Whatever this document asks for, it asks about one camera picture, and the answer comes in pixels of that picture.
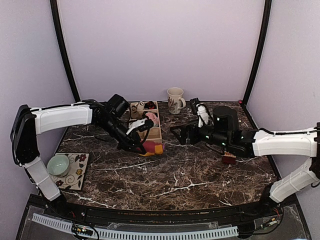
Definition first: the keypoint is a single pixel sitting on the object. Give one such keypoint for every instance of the black red rolled sock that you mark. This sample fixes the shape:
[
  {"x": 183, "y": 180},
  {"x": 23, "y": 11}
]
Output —
[{"x": 150, "y": 105}]

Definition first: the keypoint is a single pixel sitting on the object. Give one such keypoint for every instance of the wooden compartment organizer box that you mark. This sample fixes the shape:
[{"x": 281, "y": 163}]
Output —
[{"x": 155, "y": 134}]

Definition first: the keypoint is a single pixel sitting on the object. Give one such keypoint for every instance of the floral patterned tile coaster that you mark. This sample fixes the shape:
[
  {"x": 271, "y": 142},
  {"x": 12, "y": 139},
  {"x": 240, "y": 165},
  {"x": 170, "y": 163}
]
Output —
[{"x": 76, "y": 174}]

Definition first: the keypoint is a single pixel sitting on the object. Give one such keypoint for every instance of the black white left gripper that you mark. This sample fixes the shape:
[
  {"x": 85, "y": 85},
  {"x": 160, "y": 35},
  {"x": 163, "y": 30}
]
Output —
[{"x": 132, "y": 138}]

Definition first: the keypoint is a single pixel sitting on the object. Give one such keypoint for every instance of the seashell coral ceramic mug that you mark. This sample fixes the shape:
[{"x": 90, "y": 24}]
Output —
[{"x": 175, "y": 100}]

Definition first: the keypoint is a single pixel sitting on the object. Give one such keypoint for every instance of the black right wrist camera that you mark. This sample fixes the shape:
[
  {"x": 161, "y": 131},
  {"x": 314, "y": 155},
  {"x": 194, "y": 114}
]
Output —
[{"x": 225, "y": 118}]

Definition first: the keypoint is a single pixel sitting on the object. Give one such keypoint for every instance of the white ribbed rolled sock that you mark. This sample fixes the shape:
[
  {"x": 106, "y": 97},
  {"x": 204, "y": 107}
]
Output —
[{"x": 140, "y": 106}]

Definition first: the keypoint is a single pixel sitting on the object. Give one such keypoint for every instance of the maroon purple orange striped sock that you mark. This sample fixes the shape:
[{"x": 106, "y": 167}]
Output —
[{"x": 153, "y": 148}]

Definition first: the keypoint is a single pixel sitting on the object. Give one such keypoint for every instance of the black corner post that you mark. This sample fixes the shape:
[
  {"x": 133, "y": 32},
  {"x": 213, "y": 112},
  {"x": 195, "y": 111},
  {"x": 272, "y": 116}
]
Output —
[
  {"x": 63, "y": 49},
  {"x": 259, "y": 51}
]

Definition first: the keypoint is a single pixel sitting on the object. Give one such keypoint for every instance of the black front frame rail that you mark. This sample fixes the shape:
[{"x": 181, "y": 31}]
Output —
[{"x": 99, "y": 216}]

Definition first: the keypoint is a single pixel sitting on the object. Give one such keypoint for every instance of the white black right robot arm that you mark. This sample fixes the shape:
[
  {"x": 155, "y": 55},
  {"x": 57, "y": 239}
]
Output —
[{"x": 263, "y": 142}]

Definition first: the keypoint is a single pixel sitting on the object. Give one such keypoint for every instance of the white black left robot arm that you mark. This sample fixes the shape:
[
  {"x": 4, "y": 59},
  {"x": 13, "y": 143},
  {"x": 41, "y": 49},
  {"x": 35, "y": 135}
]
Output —
[{"x": 31, "y": 122}]

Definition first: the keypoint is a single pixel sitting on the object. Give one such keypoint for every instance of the black left corner post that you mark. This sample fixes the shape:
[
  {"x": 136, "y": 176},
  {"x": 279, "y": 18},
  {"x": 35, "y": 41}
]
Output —
[{"x": 63, "y": 49}]

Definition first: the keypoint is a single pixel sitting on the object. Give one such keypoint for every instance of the pink rolled sock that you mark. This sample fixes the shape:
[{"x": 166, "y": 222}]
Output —
[{"x": 152, "y": 116}]

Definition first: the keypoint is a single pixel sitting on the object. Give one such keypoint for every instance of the small green cup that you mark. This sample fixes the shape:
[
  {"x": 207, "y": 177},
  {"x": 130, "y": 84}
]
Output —
[{"x": 58, "y": 165}]

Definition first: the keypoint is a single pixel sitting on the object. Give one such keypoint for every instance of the beige rolled sock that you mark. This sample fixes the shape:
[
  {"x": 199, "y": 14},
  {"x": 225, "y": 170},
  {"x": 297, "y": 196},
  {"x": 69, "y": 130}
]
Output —
[{"x": 134, "y": 113}]

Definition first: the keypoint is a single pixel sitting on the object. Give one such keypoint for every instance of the cream olive striped sock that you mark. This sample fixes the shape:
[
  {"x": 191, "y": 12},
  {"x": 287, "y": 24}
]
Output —
[{"x": 228, "y": 158}]

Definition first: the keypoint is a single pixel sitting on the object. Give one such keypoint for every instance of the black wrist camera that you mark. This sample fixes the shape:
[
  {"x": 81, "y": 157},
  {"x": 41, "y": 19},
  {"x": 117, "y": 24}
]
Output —
[
  {"x": 117, "y": 105},
  {"x": 225, "y": 118}
]

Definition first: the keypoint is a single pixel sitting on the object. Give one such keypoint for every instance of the black right corner post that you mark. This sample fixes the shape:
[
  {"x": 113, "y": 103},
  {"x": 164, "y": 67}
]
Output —
[{"x": 259, "y": 51}]

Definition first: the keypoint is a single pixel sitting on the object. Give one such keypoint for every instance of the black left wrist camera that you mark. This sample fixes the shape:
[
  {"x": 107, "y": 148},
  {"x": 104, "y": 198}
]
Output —
[{"x": 117, "y": 105}]

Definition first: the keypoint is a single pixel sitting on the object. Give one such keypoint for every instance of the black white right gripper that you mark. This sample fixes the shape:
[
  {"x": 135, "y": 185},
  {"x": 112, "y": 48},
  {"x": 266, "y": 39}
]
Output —
[{"x": 185, "y": 128}]

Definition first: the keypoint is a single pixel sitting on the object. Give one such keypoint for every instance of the white slotted cable duct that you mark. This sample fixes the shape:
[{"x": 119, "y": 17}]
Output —
[{"x": 132, "y": 232}]

